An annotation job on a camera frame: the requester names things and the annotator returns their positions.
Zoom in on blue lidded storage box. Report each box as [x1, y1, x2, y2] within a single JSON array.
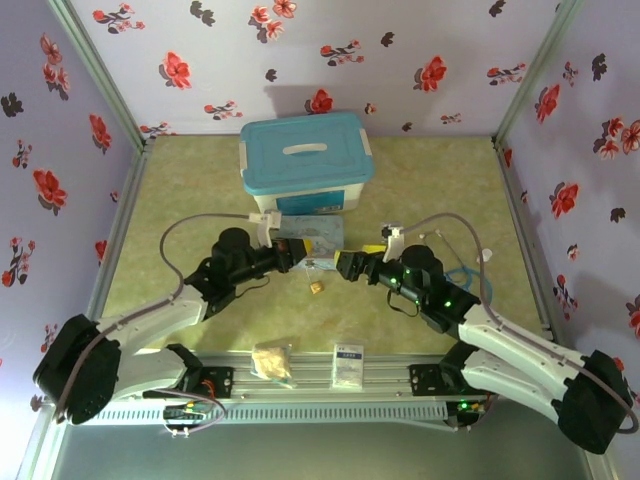
[[238, 110, 376, 222]]

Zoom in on left arm grey cable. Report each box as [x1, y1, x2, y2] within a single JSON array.
[[53, 212, 254, 424]]

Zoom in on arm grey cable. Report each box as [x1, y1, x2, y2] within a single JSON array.
[[399, 213, 640, 434], [53, 212, 254, 424]]

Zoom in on aluminium side rail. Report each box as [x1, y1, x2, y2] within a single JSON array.
[[87, 142, 154, 326], [492, 142, 564, 341]]

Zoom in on green circuit board with wires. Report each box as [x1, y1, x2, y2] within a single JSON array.
[[163, 392, 227, 439]]

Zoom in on controller board with green light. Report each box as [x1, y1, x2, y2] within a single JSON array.
[[446, 397, 495, 434]]

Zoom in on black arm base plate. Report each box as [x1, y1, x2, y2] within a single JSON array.
[[408, 363, 451, 397], [198, 366, 236, 400]]

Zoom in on stethoscope with blue tubing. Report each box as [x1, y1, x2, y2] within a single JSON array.
[[418, 228, 494, 306]]

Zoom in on light blue cartoon zip pouch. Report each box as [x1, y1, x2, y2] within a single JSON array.
[[272, 213, 346, 274]]

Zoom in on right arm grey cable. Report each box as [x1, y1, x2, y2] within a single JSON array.
[[399, 213, 640, 434]]

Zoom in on aluminium frame post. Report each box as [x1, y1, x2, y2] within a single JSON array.
[[491, 0, 585, 147], [47, 0, 154, 151]]

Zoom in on bag of cotton balls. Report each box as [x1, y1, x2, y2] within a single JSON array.
[[249, 342, 297, 390]]

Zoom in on white slotted cable duct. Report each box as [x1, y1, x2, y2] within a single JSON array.
[[94, 403, 449, 426]]

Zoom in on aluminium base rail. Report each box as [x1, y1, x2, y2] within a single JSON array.
[[107, 352, 501, 402]]

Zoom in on white gauze packet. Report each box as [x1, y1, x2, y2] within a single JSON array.
[[331, 342, 365, 390]]

